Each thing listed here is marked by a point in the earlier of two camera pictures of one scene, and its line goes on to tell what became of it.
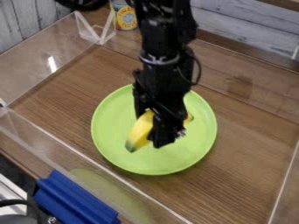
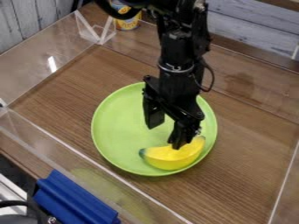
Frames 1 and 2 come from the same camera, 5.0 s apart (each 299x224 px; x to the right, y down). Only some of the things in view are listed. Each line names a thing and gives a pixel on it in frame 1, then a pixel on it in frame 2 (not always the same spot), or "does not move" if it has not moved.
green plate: [111, 125] does not move
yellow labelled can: [126, 15] does not move
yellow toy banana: [138, 138] → [170, 158]
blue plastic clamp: [70, 203] does not move
